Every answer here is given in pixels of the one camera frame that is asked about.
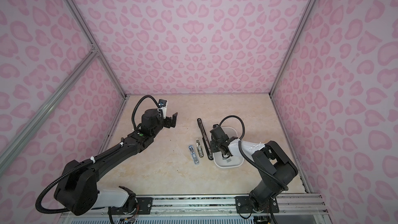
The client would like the black stapler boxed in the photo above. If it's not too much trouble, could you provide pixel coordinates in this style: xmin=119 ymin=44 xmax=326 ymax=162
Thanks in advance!
xmin=197 ymin=118 xmax=214 ymax=160

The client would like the white plastic bin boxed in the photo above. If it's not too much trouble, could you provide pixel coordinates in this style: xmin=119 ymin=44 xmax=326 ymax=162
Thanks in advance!
xmin=213 ymin=127 xmax=244 ymax=169

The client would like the blue mini stapler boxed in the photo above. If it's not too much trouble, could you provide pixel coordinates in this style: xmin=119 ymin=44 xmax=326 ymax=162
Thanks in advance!
xmin=188 ymin=145 xmax=199 ymax=165

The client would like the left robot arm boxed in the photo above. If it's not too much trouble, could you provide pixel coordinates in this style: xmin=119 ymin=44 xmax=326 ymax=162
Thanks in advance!
xmin=54 ymin=109 xmax=178 ymax=216

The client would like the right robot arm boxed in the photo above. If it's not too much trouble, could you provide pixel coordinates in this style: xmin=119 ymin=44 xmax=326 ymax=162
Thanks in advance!
xmin=210 ymin=124 xmax=298 ymax=213

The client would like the right mounting plate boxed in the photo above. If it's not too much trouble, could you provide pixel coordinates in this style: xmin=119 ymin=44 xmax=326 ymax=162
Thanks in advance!
xmin=234 ymin=196 xmax=280 ymax=214

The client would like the mounting plate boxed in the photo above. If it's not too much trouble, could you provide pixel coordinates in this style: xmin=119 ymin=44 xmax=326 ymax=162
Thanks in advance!
xmin=108 ymin=197 xmax=153 ymax=215
xmin=234 ymin=196 xmax=280 ymax=214

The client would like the left mounting plate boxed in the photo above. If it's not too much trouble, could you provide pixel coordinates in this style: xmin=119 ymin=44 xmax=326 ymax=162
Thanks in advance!
xmin=108 ymin=197 xmax=153 ymax=215

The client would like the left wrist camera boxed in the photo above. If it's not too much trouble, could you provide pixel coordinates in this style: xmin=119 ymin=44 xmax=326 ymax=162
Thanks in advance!
xmin=158 ymin=99 xmax=168 ymax=119

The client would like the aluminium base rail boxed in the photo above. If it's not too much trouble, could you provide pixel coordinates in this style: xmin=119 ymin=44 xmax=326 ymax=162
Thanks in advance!
xmin=58 ymin=194 xmax=331 ymax=224

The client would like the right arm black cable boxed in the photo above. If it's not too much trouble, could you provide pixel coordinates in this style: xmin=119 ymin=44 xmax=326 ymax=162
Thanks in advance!
xmin=218 ymin=114 xmax=290 ymax=224

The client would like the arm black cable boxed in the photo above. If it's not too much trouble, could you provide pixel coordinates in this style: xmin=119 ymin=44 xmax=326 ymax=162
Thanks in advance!
xmin=35 ymin=94 xmax=160 ymax=215
xmin=218 ymin=114 xmax=290 ymax=224

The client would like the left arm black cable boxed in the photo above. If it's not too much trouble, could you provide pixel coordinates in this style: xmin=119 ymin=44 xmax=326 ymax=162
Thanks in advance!
xmin=35 ymin=94 xmax=160 ymax=215

